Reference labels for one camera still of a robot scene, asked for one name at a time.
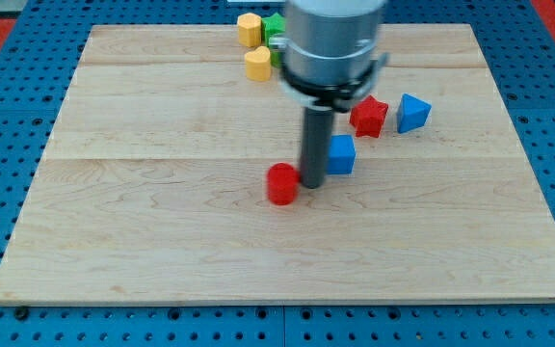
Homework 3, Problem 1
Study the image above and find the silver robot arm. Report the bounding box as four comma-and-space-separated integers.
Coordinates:
269, 0, 387, 114

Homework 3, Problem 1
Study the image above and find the wooden board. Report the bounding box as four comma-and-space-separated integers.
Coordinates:
0, 24, 555, 307

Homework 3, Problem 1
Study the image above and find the red cylinder block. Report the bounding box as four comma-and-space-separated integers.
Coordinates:
266, 162, 300, 205

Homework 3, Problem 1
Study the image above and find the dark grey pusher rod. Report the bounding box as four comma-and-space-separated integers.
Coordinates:
299, 108, 334, 189

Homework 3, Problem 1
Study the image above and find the blue cube block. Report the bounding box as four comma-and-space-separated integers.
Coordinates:
327, 135, 357, 174

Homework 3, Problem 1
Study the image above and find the red star block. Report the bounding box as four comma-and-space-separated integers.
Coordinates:
349, 95, 389, 138

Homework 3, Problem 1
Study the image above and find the yellow heart block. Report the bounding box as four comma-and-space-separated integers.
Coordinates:
244, 46, 272, 82

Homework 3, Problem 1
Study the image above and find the blue triangle block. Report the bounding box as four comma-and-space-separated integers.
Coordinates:
396, 93, 432, 134

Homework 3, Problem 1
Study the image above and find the green star block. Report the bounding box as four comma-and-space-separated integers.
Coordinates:
261, 13, 285, 46

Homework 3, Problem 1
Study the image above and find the yellow hexagon block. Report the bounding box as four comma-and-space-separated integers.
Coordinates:
236, 13, 262, 47

